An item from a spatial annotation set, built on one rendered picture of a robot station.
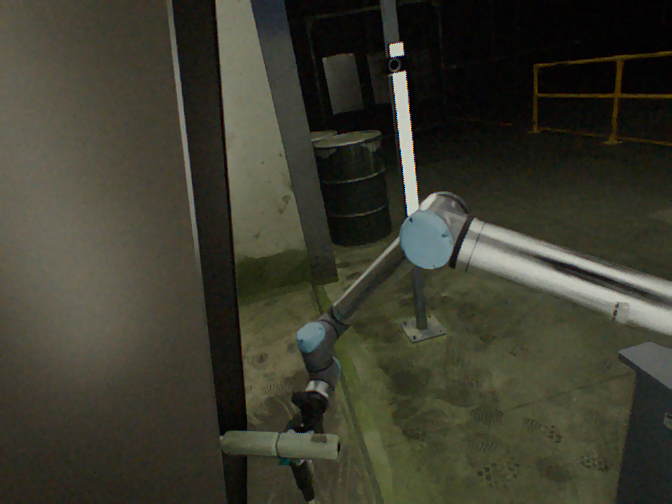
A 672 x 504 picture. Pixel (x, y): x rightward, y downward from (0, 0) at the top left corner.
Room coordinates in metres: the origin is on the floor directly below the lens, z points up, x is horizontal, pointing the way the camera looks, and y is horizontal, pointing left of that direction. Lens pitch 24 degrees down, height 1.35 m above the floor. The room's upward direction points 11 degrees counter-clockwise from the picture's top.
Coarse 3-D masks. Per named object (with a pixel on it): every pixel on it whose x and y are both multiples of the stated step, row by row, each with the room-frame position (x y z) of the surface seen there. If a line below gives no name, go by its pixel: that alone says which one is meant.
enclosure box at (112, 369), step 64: (0, 0) 0.33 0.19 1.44; (64, 0) 0.33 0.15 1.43; (128, 0) 0.34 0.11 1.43; (192, 0) 0.93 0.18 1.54; (0, 64) 0.32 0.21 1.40; (64, 64) 0.33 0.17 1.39; (128, 64) 0.33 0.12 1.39; (192, 64) 0.93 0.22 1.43; (0, 128) 0.32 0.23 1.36; (64, 128) 0.33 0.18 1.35; (128, 128) 0.33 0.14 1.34; (192, 128) 0.92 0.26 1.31; (0, 192) 0.32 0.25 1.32; (64, 192) 0.32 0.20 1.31; (128, 192) 0.33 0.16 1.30; (192, 192) 0.36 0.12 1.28; (0, 256) 0.31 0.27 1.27; (64, 256) 0.32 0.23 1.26; (128, 256) 0.33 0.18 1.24; (192, 256) 0.33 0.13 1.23; (0, 320) 0.31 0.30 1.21; (64, 320) 0.32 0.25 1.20; (128, 320) 0.32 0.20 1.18; (192, 320) 0.33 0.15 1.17; (0, 384) 0.31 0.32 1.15; (64, 384) 0.31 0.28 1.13; (128, 384) 0.32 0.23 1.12; (192, 384) 0.33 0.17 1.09; (0, 448) 0.30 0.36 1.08; (64, 448) 0.31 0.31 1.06; (128, 448) 0.31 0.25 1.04; (192, 448) 0.32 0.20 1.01
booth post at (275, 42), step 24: (264, 0) 2.54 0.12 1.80; (264, 24) 2.54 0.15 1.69; (264, 48) 2.54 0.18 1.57; (288, 48) 2.55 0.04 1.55; (288, 72) 2.55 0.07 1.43; (288, 96) 2.55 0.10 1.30; (288, 120) 2.54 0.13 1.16; (288, 144) 2.54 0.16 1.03; (288, 168) 2.54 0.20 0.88; (312, 168) 2.55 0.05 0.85; (312, 192) 2.55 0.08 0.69; (312, 216) 2.54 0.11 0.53; (312, 240) 2.54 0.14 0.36; (312, 264) 2.54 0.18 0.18
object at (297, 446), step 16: (240, 432) 0.76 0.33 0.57; (256, 432) 0.75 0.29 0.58; (272, 432) 0.74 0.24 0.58; (224, 448) 0.73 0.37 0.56; (240, 448) 0.72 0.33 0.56; (256, 448) 0.71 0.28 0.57; (272, 448) 0.70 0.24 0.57; (288, 448) 0.68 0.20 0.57; (304, 448) 0.67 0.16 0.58; (320, 448) 0.66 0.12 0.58; (336, 448) 0.66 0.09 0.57; (304, 464) 0.70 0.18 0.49; (304, 480) 0.69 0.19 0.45; (304, 496) 0.69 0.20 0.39
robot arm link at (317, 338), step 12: (312, 324) 1.04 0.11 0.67; (324, 324) 1.04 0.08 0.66; (300, 336) 0.99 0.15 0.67; (312, 336) 0.98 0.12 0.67; (324, 336) 0.99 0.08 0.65; (336, 336) 1.03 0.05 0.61; (300, 348) 0.98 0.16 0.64; (312, 348) 0.96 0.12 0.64; (324, 348) 0.97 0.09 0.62; (312, 360) 0.96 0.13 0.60; (324, 360) 0.96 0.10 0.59; (312, 372) 0.96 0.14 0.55
